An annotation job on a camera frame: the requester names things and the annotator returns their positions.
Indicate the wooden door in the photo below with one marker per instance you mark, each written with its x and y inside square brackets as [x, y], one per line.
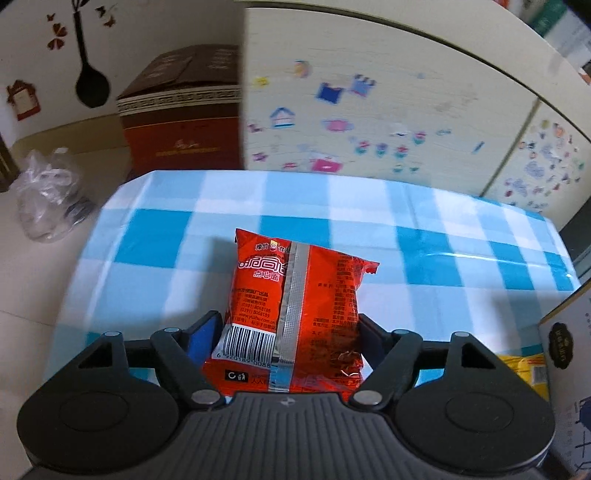
[7, 166]

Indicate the row of boxes and books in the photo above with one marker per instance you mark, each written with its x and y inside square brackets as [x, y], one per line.
[568, 32]

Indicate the blue checkered tablecloth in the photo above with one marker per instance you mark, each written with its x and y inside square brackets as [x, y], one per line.
[161, 240]

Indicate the cardboard box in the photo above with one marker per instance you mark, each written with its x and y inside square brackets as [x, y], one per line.
[570, 369]

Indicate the red-brown gift box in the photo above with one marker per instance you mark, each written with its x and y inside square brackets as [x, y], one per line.
[184, 129]

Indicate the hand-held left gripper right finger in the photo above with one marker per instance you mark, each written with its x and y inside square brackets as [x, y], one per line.
[371, 334]

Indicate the red house socket sticker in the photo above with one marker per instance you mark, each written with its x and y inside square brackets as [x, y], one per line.
[21, 99]

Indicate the flat yellow snack packet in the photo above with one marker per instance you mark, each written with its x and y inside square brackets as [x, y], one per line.
[526, 369]

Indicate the cream cabinet with stickers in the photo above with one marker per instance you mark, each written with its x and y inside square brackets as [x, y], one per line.
[392, 83]

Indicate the black vase wall sticker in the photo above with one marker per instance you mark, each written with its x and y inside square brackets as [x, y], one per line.
[90, 85]

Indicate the clear plastic bag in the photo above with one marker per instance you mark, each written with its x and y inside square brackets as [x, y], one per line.
[41, 198]

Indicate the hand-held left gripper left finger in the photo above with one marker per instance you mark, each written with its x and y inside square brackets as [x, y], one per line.
[203, 339]

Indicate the orange-red snack packet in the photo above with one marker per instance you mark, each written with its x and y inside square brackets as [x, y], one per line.
[318, 300]

